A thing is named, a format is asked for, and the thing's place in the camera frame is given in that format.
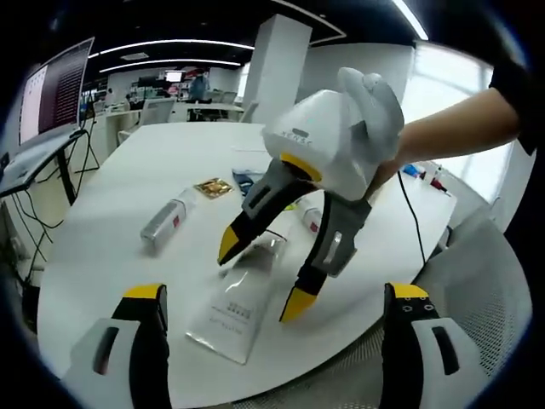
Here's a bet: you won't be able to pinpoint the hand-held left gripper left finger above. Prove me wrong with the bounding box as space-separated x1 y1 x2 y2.
63 282 170 409

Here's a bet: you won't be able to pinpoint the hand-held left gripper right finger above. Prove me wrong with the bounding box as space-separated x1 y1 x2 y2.
381 281 491 409

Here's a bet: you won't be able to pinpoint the dark green face mask sachet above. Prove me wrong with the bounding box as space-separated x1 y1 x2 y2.
232 167 299 213

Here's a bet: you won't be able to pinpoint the small white skincare bottle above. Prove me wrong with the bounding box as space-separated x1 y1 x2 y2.
297 199 324 234
139 189 199 252

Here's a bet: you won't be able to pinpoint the gold foil sachet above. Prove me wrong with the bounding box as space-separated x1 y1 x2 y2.
192 177 235 200

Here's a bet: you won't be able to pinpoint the white skincare tube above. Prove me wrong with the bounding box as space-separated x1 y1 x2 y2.
185 229 295 366

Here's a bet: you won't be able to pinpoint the person's right hand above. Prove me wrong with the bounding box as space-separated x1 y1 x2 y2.
365 144 405 201

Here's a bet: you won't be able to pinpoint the grey mesh office chair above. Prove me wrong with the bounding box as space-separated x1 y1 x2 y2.
229 204 536 409

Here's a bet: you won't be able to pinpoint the small red object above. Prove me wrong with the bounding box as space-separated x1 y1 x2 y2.
427 176 452 197

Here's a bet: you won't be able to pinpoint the white office chair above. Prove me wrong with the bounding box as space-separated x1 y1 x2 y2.
138 96 176 127

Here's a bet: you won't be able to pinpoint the person's black shirt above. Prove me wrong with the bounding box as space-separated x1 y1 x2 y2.
489 63 542 157

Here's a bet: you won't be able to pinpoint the black-legged standing desk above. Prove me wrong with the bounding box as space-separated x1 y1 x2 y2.
0 127 101 205

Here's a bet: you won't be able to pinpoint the computer monitor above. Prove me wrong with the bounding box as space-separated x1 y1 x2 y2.
16 36 95 148

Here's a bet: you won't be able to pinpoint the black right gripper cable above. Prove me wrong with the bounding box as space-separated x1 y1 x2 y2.
396 170 428 263

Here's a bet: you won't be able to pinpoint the black desk cables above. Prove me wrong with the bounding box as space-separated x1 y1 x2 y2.
0 187 65 299

